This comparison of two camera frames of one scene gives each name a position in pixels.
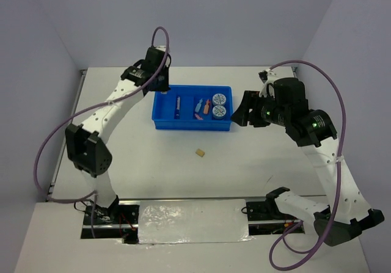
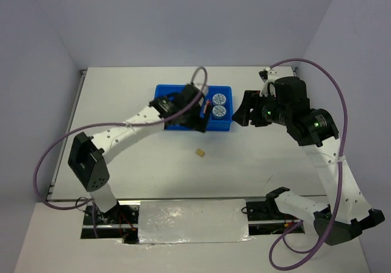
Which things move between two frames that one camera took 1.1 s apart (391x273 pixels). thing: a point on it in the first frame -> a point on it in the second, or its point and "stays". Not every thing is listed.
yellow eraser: [200, 152] stays
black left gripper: [165, 87] -> [194, 124]
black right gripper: [250, 100] stays
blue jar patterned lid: [219, 99] stays
